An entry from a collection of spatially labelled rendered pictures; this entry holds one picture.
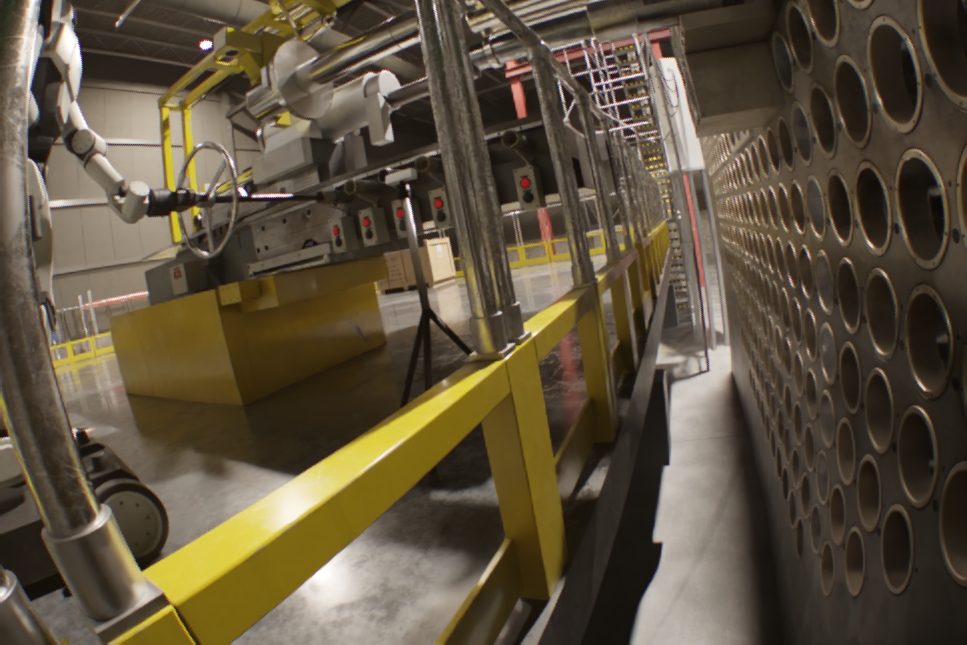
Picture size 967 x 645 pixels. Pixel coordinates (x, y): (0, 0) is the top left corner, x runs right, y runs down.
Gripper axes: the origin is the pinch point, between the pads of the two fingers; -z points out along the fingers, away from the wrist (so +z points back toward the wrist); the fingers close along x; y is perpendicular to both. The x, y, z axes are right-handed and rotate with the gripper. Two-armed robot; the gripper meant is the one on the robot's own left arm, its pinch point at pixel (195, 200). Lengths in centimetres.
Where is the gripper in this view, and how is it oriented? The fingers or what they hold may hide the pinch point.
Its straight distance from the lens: 161.8
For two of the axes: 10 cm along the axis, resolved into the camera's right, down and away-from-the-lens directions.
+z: -4.0, 1.5, -9.0
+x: 9.0, -1.3, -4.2
